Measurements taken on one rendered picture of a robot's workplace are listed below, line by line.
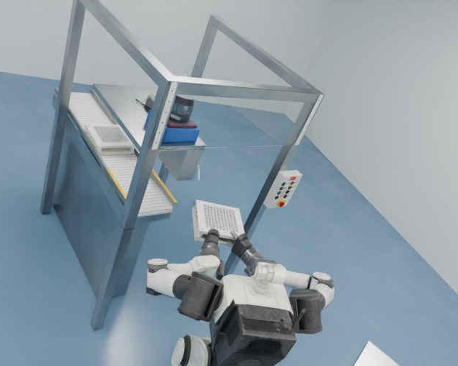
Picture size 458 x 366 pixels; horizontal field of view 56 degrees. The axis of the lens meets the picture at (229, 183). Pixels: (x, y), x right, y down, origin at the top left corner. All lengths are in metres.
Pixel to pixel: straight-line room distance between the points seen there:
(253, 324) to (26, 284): 1.91
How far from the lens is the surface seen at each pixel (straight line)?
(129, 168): 2.68
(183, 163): 2.26
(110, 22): 2.37
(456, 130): 5.12
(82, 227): 3.13
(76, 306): 3.02
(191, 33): 5.79
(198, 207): 2.22
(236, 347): 1.52
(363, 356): 2.28
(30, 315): 2.96
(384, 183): 5.57
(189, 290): 1.54
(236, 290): 1.58
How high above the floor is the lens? 2.36
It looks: 31 degrees down
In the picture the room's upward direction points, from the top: 24 degrees clockwise
